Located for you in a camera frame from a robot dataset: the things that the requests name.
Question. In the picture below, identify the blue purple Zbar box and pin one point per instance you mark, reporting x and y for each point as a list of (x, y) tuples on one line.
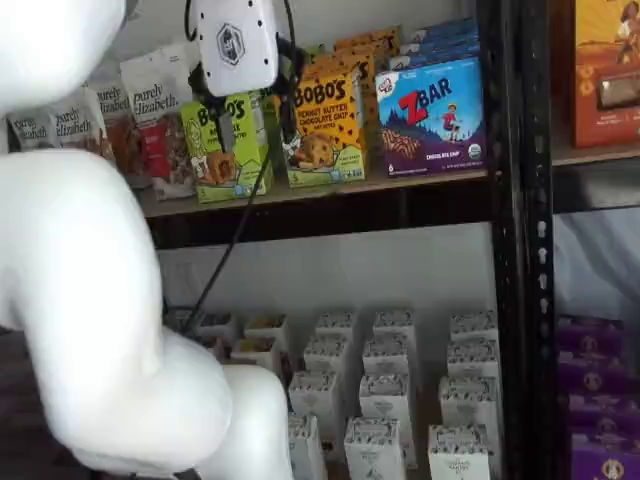
[(445, 31), (430, 120), (435, 55)]

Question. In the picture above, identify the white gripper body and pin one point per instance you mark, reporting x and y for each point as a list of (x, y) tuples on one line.
[(235, 45)]

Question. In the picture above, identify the brown wooden shelf board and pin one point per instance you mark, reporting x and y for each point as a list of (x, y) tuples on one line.
[(350, 192), (424, 400), (595, 154)]

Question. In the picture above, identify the granola bag orange label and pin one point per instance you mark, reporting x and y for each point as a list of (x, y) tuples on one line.
[(112, 100)]

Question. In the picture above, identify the white box yellow label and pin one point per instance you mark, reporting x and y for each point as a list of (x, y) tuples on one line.
[(265, 325), (255, 350)]

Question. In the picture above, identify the white patterned carton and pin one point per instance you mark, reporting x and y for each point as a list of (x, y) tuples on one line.
[(302, 445), (335, 322), (395, 322), (470, 357), (457, 455), (312, 395), (325, 350), (385, 355), (372, 450), (467, 405), (382, 400), (472, 325)]

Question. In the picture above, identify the granola bag red label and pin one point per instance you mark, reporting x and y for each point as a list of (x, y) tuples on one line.
[(160, 100)]

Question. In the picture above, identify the white granola bag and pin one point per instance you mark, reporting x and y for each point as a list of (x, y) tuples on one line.
[(75, 125)]

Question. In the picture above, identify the yellow Bobo's oat bites box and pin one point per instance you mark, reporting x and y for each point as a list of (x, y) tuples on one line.
[(215, 175)]

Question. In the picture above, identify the green Bobo's apple pie box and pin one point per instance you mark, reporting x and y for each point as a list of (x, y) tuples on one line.
[(314, 54), (270, 92)]

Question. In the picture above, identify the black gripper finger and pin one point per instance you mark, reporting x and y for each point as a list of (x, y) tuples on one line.
[(287, 120), (227, 130)]

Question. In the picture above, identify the large orange cardboard box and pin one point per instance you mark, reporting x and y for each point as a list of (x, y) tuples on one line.
[(605, 75)]

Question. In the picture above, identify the orange Bobo's peanut butter box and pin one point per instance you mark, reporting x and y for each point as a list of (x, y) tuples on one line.
[(370, 40), (325, 130), (350, 62)]

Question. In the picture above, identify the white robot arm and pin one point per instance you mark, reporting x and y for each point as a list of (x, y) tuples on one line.
[(75, 275)]

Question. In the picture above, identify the black metal shelf rack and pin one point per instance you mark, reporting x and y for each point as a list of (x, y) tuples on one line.
[(540, 300), (500, 250)]

